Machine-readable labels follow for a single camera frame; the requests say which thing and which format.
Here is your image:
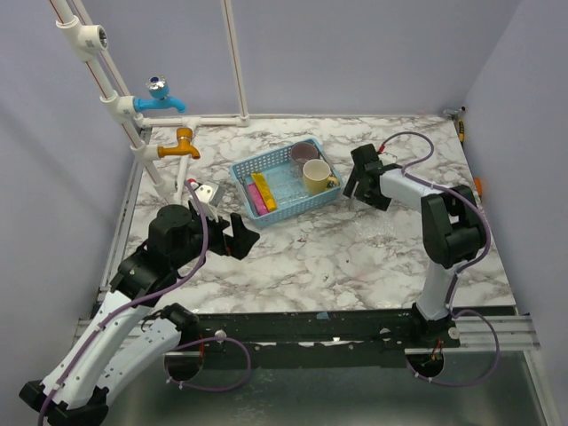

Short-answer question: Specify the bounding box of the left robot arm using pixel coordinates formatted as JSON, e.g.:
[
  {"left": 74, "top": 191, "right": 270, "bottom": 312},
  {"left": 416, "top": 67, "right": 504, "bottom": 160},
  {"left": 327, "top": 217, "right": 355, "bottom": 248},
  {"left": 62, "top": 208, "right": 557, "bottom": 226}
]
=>
[{"left": 19, "top": 204, "right": 260, "bottom": 425}]

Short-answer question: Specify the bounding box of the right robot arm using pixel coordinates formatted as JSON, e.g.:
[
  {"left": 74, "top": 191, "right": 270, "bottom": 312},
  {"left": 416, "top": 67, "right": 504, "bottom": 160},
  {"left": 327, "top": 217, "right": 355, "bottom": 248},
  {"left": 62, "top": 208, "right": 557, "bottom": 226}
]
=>
[{"left": 343, "top": 144, "right": 487, "bottom": 348}]

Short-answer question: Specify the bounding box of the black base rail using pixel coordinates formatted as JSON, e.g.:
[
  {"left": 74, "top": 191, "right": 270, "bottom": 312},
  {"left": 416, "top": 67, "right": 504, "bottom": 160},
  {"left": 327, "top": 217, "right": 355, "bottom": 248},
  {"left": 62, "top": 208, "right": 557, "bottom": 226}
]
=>
[{"left": 152, "top": 304, "right": 460, "bottom": 372}]

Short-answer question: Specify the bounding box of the white pvc pipe frame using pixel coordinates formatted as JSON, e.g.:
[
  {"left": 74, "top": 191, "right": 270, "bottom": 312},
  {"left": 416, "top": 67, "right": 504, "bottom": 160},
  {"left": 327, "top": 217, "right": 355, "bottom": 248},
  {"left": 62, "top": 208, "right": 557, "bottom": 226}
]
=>
[{"left": 47, "top": 0, "right": 251, "bottom": 205}]

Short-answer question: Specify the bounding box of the clear glass organizer insert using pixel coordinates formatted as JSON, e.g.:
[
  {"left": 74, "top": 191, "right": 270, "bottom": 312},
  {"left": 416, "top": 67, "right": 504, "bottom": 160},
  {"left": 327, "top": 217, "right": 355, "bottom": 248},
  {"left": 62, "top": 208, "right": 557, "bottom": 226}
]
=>
[{"left": 264, "top": 164, "right": 309, "bottom": 207}]

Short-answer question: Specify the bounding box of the yellow mug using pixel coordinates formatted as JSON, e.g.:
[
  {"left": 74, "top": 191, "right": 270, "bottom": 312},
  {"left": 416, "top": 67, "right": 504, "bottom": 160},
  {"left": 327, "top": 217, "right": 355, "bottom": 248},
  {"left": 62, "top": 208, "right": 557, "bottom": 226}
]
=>
[{"left": 302, "top": 159, "right": 340, "bottom": 196}]

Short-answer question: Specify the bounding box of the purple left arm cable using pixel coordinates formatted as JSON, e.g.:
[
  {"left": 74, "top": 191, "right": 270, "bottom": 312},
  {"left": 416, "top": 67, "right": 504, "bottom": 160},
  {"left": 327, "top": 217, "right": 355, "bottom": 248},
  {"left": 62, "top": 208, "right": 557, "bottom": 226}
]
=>
[{"left": 37, "top": 179, "right": 252, "bottom": 426}]

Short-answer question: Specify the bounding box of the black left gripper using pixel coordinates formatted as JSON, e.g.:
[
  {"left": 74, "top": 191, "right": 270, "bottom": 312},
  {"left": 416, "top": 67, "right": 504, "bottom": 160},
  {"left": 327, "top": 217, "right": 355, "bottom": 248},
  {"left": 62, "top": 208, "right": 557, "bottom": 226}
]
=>
[{"left": 174, "top": 205, "right": 261, "bottom": 269}]

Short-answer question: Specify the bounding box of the orange tap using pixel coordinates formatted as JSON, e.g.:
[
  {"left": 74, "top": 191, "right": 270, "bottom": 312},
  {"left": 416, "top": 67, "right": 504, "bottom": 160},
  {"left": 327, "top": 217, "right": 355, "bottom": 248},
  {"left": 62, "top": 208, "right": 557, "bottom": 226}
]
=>
[{"left": 157, "top": 127, "right": 201, "bottom": 160}]

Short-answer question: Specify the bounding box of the yellow clamp tool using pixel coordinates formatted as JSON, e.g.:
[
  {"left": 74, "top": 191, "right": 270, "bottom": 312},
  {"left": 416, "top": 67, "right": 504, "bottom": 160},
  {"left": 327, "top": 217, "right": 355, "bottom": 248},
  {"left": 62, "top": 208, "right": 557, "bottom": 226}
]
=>
[{"left": 443, "top": 106, "right": 467, "bottom": 146}]

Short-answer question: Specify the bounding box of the light blue perforated basket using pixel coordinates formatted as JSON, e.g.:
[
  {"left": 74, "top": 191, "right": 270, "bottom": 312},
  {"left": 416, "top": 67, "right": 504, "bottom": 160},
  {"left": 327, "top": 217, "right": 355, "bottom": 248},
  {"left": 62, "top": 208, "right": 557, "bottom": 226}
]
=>
[{"left": 230, "top": 144, "right": 343, "bottom": 228}]

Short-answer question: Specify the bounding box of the orange clip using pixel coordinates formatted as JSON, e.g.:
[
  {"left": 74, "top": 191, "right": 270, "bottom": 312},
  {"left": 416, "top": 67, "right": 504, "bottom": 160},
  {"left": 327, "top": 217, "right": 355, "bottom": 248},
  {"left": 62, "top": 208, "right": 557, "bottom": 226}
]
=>
[{"left": 474, "top": 177, "right": 484, "bottom": 198}]

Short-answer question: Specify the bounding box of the blue tap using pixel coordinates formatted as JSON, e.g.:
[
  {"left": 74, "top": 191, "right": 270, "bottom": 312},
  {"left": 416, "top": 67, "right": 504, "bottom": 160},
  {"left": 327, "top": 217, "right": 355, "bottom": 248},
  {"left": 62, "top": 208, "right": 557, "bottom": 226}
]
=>
[{"left": 133, "top": 75, "right": 186, "bottom": 114}]

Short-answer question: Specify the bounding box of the purple mug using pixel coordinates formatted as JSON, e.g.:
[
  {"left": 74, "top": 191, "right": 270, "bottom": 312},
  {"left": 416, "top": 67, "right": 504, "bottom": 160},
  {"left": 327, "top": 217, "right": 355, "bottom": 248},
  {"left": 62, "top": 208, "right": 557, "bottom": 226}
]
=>
[{"left": 290, "top": 142, "right": 320, "bottom": 165}]

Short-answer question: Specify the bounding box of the clear textured glass tray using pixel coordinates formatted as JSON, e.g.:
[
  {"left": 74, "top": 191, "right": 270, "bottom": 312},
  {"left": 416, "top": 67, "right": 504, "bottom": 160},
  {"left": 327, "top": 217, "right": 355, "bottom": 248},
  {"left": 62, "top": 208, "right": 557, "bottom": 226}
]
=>
[{"left": 350, "top": 212, "right": 397, "bottom": 241}]

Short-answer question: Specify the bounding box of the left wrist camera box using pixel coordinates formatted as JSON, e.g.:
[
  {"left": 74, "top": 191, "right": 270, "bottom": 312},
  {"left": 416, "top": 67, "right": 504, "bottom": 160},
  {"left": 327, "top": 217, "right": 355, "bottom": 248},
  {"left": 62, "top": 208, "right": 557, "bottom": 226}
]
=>
[{"left": 194, "top": 182, "right": 225, "bottom": 208}]

